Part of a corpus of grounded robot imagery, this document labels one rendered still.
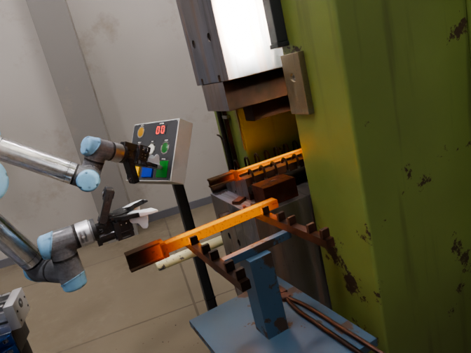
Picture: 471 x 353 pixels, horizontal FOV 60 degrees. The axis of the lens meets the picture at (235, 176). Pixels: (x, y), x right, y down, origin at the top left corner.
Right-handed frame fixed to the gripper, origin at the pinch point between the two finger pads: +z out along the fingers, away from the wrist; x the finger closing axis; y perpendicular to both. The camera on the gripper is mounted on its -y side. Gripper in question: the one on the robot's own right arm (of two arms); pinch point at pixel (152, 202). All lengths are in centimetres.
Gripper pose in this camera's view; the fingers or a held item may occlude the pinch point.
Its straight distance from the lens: 134.4
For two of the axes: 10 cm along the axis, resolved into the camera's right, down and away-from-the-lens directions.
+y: 2.2, 9.4, 2.6
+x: 4.1, 1.5, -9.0
